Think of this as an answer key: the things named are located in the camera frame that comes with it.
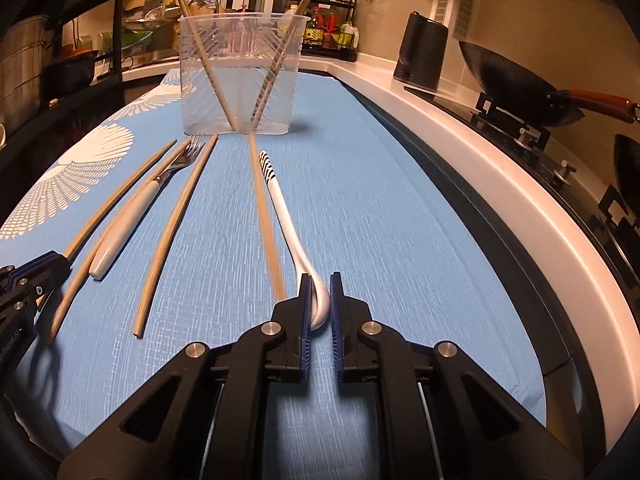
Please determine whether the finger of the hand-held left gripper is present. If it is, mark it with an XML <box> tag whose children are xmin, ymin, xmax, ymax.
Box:
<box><xmin>0</xmin><ymin>250</ymin><xmax>70</xmax><ymax>282</ymax></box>
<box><xmin>0</xmin><ymin>279</ymin><xmax>48</xmax><ymax>321</ymax></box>

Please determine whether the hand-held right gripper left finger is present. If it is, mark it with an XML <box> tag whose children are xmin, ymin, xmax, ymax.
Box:
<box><xmin>57</xmin><ymin>275</ymin><xmax>314</xmax><ymax>480</ymax></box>

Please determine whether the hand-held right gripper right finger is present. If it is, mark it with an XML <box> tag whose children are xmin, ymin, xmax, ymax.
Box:
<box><xmin>328</xmin><ymin>271</ymin><xmax>583</xmax><ymax>480</ymax></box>

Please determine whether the fork with white handle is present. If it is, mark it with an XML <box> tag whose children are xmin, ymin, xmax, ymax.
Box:
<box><xmin>89</xmin><ymin>134</ymin><xmax>207</xmax><ymax>279</ymax></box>

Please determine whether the white spoon with striped handle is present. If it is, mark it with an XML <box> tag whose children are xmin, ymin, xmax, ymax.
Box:
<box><xmin>257</xmin><ymin>151</ymin><xmax>333</xmax><ymax>333</ymax></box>

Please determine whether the clear plastic utensil holder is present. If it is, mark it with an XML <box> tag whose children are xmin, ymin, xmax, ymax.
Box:
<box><xmin>177</xmin><ymin>11</ymin><xmax>308</xmax><ymax>136</ymax></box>

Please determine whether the blue printed tablecloth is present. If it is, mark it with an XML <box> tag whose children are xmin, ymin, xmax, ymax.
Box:
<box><xmin>0</xmin><ymin>70</ymin><xmax>548</xmax><ymax>480</ymax></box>

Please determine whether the large steel stockpot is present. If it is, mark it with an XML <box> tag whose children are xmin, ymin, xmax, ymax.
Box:
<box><xmin>0</xmin><ymin>17</ymin><xmax>48</xmax><ymax>126</ymax></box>

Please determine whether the small black pot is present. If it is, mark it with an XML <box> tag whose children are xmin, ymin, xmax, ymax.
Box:
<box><xmin>50</xmin><ymin>49</ymin><xmax>100</xmax><ymax>96</ymax></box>

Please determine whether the green basket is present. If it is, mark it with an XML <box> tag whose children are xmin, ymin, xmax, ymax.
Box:
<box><xmin>100</xmin><ymin>30</ymin><xmax>153</xmax><ymax>51</ymax></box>

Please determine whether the black shelving rack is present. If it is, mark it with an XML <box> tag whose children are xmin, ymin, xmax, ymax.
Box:
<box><xmin>0</xmin><ymin>0</ymin><xmax>191</xmax><ymax>126</ymax></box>

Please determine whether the black gas stove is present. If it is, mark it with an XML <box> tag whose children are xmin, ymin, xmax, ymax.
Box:
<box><xmin>404</xmin><ymin>85</ymin><xmax>640</xmax><ymax>286</ymax></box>

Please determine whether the black electric kettle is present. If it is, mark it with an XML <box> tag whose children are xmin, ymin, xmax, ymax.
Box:
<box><xmin>392</xmin><ymin>11</ymin><xmax>449</xmax><ymax>92</ymax></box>

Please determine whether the black spice rack with bottles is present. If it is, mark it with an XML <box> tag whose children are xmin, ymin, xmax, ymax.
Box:
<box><xmin>281</xmin><ymin>0</ymin><xmax>360</xmax><ymax>61</ymax></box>

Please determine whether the black pan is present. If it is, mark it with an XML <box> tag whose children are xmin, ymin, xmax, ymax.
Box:
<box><xmin>614</xmin><ymin>134</ymin><xmax>640</xmax><ymax>201</ymax></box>

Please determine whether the black wok with red handle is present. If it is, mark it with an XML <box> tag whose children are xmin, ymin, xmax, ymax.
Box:
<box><xmin>458</xmin><ymin>41</ymin><xmax>640</xmax><ymax>128</ymax></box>

